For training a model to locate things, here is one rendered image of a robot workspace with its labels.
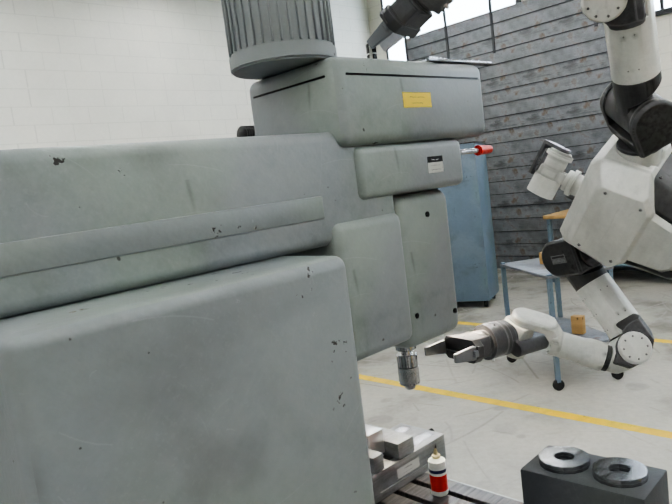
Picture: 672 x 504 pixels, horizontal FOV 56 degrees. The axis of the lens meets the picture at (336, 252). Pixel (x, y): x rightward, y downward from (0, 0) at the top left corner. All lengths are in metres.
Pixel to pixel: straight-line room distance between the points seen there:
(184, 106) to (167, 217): 7.93
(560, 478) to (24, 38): 7.55
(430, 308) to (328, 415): 0.45
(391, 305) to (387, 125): 0.34
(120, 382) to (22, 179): 0.27
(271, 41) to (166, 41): 7.79
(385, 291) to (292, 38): 0.48
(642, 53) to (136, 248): 0.98
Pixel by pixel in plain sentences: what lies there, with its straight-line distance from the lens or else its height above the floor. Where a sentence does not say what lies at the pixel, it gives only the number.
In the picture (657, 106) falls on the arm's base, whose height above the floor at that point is 1.74.
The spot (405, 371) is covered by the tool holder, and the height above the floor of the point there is 1.23.
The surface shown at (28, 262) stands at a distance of 0.84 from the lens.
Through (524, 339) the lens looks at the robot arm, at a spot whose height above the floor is 1.23.
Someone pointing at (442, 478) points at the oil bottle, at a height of 0.96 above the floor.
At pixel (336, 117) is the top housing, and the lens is 1.14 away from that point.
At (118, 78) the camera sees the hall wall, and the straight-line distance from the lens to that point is 8.47.
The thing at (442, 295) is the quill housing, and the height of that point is 1.40.
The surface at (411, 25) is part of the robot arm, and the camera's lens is 1.37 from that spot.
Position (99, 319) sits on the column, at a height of 1.55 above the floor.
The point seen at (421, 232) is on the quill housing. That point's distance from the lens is 1.32.
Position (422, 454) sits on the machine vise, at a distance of 1.69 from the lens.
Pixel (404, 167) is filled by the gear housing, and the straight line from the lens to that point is 1.25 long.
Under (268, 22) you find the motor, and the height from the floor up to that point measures 1.95.
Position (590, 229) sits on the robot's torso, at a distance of 1.53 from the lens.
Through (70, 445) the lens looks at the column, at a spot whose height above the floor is 1.43.
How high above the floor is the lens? 1.67
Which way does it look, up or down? 6 degrees down
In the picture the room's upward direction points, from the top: 7 degrees counter-clockwise
